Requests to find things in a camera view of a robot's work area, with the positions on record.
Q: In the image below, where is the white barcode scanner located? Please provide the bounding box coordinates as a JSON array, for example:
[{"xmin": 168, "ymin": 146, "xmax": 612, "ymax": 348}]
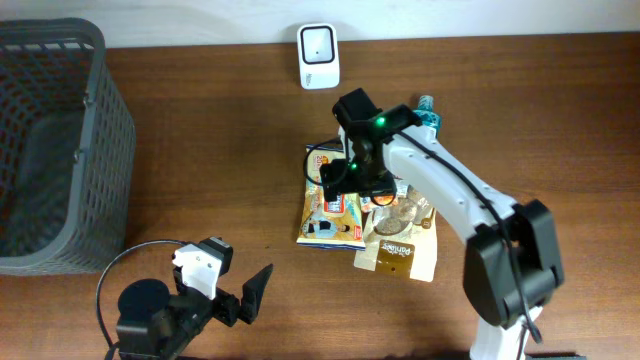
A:
[{"xmin": 296, "ymin": 23, "xmax": 340, "ymax": 90}]

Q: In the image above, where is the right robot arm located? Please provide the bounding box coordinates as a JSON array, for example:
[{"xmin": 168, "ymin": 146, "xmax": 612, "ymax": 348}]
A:
[{"xmin": 318, "ymin": 88, "xmax": 565, "ymax": 359}]

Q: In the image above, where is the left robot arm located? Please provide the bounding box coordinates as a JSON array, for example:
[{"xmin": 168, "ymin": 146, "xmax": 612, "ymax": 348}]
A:
[{"xmin": 105, "ymin": 237, "xmax": 274, "ymax": 359}]

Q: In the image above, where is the yellow snack bag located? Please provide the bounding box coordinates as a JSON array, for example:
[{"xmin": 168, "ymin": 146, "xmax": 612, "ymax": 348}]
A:
[{"xmin": 295, "ymin": 143, "xmax": 369, "ymax": 252}]

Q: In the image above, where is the teal mouthwash bottle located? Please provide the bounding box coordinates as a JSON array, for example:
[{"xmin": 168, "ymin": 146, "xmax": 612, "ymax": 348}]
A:
[{"xmin": 413, "ymin": 95, "xmax": 442, "ymax": 139}]

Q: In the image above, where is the beige cookie pouch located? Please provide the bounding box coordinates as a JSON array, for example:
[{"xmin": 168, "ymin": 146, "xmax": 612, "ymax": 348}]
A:
[{"xmin": 354, "ymin": 180, "xmax": 437, "ymax": 282}]

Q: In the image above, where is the grey plastic mesh basket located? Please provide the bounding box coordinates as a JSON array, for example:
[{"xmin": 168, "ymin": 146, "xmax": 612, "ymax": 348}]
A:
[{"xmin": 1, "ymin": 18, "xmax": 136, "ymax": 276}]

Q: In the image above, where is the orange snack packet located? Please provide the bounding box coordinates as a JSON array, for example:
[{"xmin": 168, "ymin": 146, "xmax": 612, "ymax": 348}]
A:
[{"xmin": 360, "ymin": 195, "xmax": 399, "ymax": 213}]

